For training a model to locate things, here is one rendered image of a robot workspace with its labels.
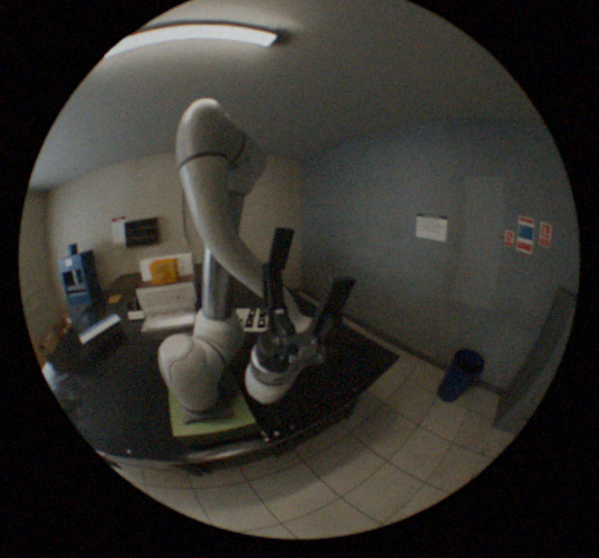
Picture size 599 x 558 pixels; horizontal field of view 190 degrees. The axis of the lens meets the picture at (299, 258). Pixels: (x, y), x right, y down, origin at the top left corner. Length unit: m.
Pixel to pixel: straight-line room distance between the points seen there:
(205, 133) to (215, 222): 0.16
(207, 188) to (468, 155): 2.04
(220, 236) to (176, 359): 0.33
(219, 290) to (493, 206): 2.05
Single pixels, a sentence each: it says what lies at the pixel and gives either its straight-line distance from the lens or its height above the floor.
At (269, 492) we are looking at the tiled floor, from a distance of 1.58.
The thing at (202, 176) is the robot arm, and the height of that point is 1.64.
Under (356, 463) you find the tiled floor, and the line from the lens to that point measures 1.63.
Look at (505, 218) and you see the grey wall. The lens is 1.95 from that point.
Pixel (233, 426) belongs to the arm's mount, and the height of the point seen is 1.00.
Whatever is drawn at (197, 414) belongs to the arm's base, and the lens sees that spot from 0.65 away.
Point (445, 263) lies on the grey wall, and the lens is 1.97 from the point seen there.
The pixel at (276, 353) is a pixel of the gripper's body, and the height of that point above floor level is 1.36.
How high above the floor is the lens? 1.57
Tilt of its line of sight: 14 degrees down
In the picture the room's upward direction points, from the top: straight up
